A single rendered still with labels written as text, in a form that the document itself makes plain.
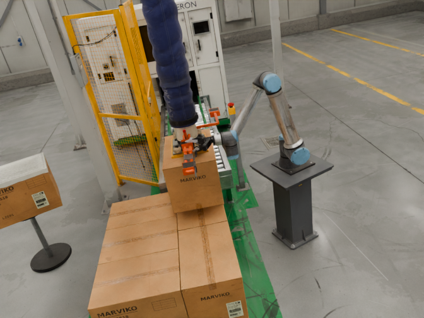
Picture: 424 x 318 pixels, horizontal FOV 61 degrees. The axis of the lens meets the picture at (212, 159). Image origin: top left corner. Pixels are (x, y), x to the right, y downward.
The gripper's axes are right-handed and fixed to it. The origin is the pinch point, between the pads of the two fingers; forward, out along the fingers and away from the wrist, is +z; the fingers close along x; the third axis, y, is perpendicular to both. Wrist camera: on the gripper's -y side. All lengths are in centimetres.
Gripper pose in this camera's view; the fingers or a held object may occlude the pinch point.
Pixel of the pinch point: (187, 146)
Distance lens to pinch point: 258.7
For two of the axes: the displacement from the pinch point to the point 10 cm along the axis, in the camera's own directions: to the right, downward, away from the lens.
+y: -1.2, -4.5, 8.9
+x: -1.6, -8.7, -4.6
